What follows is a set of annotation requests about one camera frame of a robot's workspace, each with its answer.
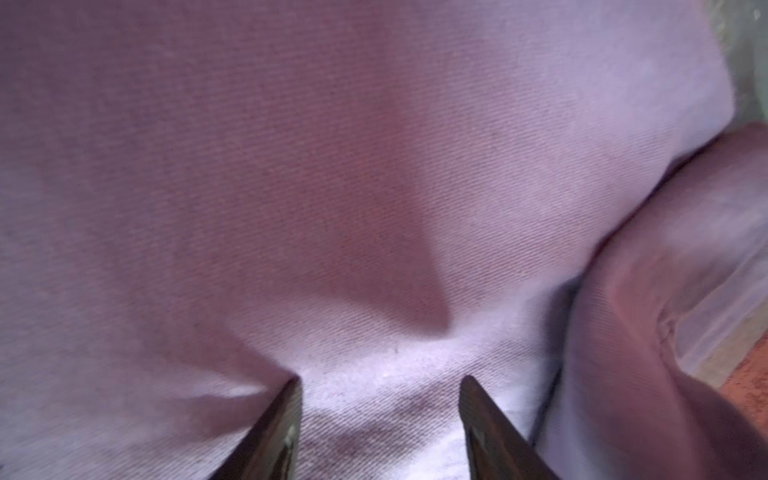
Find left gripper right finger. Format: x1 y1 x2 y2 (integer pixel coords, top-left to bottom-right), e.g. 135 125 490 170
458 375 558 480

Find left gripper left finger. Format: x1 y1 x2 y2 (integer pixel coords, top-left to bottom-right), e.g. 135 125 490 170
209 376 303 480

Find purple trousers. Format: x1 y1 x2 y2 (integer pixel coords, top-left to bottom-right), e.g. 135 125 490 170
1 1 767 479

